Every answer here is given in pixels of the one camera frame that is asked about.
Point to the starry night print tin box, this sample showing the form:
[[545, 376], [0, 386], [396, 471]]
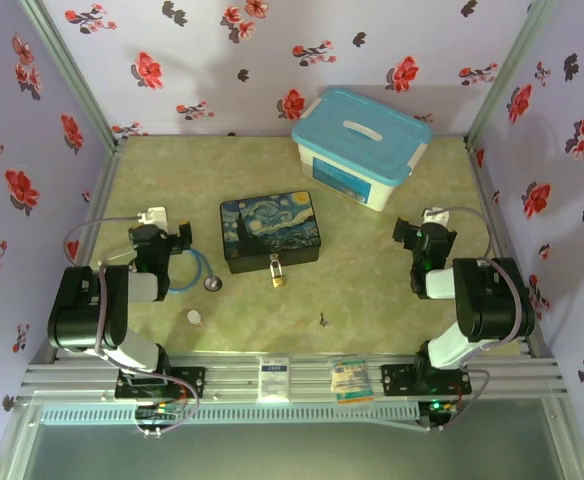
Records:
[[269, 227]]

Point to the brass padlock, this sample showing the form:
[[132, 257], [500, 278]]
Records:
[[278, 280]]

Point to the small metal key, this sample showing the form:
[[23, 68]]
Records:
[[324, 320]]

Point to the blue tube stethoscope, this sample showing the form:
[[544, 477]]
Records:
[[213, 283]]

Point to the white storage box blue lid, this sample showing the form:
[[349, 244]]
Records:
[[359, 135]]

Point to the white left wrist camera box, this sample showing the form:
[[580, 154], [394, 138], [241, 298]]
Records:
[[154, 215]]

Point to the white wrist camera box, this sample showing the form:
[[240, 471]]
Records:
[[435, 216], [154, 215]]

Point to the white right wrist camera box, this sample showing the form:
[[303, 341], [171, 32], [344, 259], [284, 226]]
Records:
[[435, 216]]

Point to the aluminium frame side rail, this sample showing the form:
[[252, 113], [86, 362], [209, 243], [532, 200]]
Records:
[[492, 210], [99, 200]]

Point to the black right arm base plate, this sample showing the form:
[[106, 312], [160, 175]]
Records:
[[397, 380]]

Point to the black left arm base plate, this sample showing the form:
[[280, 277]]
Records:
[[192, 382]]

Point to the green label on rail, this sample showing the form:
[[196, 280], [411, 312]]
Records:
[[352, 382]]

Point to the white label on rail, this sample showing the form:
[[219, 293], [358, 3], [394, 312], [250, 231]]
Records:
[[275, 380]]

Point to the aluminium frame front rail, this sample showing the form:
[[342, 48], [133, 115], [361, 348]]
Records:
[[312, 372]]

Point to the aluminium frame post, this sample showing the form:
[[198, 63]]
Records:
[[512, 70], [72, 75]]

